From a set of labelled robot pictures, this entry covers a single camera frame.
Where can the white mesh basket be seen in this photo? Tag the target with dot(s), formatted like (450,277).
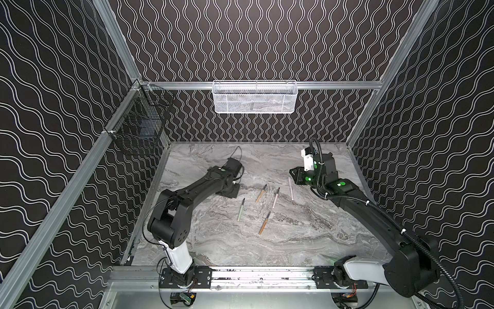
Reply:
(254,97)

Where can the green pen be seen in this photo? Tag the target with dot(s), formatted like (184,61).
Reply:
(241,209)

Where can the orange pen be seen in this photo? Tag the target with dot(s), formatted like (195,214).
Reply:
(263,190)
(264,224)

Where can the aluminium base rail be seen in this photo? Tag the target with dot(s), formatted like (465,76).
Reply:
(232,279)

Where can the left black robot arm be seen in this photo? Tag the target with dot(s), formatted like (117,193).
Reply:
(170,220)

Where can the white pink pen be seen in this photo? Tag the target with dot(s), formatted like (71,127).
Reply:
(290,183)

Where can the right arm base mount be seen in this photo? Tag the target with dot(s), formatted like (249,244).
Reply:
(335,278)

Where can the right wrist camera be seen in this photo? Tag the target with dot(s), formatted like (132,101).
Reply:
(308,159)

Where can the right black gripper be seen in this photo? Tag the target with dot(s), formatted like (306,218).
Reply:
(300,174)

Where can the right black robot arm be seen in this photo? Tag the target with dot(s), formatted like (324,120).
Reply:
(414,263)

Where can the orange pen lower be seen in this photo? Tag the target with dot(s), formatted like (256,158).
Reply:
(264,224)

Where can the black wire basket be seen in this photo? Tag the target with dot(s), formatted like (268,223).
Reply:
(140,130)

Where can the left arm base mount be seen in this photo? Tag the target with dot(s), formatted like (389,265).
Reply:
(185,277)

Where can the orange pen upper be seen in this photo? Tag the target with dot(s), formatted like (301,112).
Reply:
(263,190)

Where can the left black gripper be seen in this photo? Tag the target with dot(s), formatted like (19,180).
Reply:
(228,187)

